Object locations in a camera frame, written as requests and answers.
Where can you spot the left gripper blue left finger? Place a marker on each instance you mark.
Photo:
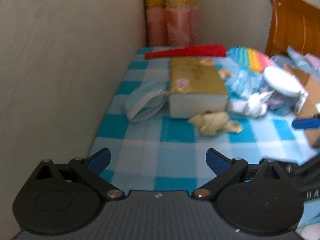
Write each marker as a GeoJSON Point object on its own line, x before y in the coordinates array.
{"type": "Point", "coordinates": [89, 171]}

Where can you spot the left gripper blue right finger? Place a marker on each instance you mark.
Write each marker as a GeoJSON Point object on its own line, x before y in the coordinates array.
{"type": "Point", "coordinates": [228, 172]}

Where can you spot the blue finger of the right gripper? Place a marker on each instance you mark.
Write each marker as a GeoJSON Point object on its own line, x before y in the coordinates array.
{"type": "Point", "coordinates": [306, 123]}

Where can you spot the beige cloth piece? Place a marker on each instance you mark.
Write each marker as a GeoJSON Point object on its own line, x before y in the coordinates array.
{"type": "Point", "coordinates": [209, 124]}

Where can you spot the white cloth glove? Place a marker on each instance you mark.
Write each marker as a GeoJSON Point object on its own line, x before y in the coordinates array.
{"type": "Point", "coordinates": [255, 107]}

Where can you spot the light blue face mask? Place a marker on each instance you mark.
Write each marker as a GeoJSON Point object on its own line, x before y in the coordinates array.
{"type": "Point", "coordinates": [241, 83]}

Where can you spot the open cardboard box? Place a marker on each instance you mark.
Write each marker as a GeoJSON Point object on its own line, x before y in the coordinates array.
{"type": "Point", "coordinates": [309, 109]}

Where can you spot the clear jar with white lid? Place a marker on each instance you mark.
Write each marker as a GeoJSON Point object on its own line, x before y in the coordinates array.
{"type": "Point", "coordinates": [285, 89]}

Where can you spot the pink floral pillow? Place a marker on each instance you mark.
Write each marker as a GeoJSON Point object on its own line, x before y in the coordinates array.
{"type": "Point", "coordinates": [313, 60]}

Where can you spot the blue checkered tablecloth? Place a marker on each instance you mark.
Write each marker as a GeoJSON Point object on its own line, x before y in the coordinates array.
{"type": "Point", "coordinates": [169, 154]}

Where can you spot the blue floral pillow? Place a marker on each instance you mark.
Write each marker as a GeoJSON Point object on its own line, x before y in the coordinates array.
{"type": "Point", "coordinates": [295, 59]}

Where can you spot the rainbow pop-it silicone toy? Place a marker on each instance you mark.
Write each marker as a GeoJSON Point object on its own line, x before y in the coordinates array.
{"type": "Point", "coordinates": [251, 59]}

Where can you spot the gold tissue pack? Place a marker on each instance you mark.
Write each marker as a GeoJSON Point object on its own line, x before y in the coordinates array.
{"type": "Point", "coordinates": [195, 88]}

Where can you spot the orange wooden headboard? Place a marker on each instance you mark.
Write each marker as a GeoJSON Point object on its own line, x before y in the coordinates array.
{"type": "Point", "coordinates": [294, 23]}

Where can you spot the red folded fan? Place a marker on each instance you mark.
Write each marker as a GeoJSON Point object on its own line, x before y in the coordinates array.
{"type": "Point", "coordinates": [193, 51]}

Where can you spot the pink gold patterned curtain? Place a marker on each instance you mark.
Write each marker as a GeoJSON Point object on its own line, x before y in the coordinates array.
{"type": "Point", "coordinates": [172, 22]}

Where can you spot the blue face mask by wall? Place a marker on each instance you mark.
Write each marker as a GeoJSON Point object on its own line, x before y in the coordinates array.
{"type": "Point", "coordinates": [145, 101]}

